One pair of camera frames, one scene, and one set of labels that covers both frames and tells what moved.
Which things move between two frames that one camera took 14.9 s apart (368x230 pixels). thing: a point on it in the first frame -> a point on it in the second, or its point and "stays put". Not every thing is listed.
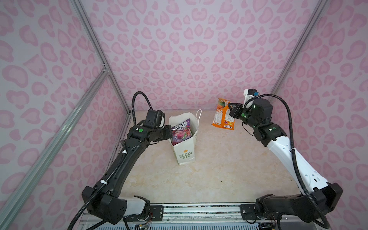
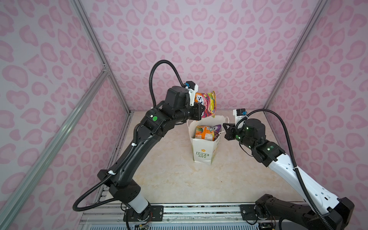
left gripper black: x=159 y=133 -> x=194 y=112
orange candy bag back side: x=222 y=118 -> x=205 y=132
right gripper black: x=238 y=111 -> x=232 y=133
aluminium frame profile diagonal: x=53 y=144 stays put
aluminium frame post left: x=80 y=8 stays put
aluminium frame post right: x=319 y=10 stays put
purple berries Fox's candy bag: x=181 y=132 -> x=217 y=128
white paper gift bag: x=184 y=128 -> x=205 y=134
